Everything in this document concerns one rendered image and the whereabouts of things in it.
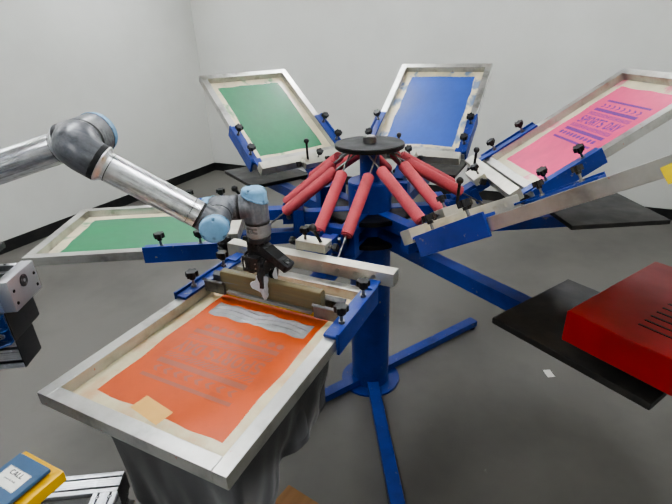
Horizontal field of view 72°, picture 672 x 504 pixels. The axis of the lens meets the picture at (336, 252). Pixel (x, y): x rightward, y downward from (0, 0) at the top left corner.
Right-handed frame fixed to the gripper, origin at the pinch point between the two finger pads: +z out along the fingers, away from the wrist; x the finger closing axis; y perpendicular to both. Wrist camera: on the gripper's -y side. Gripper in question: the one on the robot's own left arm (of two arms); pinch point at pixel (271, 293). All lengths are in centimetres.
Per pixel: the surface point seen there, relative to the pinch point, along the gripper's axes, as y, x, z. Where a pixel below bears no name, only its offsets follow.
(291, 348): -17.1, 16.4, 5.3
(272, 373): -18.0, 27.7, 5.3
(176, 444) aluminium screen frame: -14, 58, 2
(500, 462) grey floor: -75, -55, 101
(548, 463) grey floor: -94, -63, 101
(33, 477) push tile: 8, 76, 4
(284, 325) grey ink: -9.6, 8.0, 4.8
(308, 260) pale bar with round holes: -2.2, -21.3, -2.5
